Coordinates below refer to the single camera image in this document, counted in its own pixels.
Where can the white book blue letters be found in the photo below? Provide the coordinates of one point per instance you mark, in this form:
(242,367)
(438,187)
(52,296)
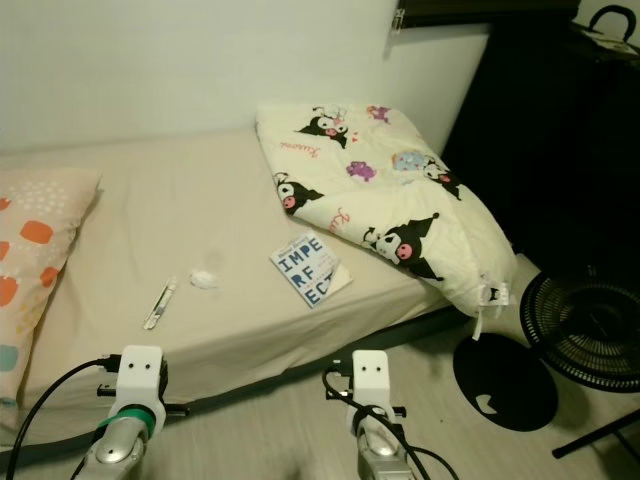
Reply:
(305,268)

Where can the white tissue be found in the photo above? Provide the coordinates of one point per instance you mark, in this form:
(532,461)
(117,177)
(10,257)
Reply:
(205,278)

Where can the pink pillow orange patches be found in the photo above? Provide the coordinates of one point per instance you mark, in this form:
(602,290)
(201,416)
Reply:
(40,290)

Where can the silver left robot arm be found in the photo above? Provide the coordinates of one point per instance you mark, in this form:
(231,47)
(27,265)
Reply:
(115,452)

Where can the white slim tube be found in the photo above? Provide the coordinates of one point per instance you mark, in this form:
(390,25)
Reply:
(161,304)

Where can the cream cartoon print quilt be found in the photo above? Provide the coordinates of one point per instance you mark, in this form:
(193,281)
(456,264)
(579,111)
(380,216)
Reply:
(330,200)

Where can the beige bed mattress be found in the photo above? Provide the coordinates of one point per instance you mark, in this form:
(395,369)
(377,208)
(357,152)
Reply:
(180,220)

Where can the black standing fan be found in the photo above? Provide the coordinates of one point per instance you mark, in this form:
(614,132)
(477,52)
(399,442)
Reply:
(580,325)

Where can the black wardrobe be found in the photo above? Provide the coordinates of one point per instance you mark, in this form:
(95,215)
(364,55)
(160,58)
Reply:
(540,150)

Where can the silver metal clip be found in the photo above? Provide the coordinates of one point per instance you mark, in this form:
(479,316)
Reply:
(400,18)

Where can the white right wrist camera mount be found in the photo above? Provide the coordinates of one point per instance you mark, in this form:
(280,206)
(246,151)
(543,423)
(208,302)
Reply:
(368,382)

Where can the dark bed frame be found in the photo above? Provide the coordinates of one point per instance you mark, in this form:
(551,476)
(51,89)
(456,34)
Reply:
(260,381)

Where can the dark wall shelf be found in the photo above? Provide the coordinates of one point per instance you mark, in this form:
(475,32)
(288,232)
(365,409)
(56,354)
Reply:
(490,10)

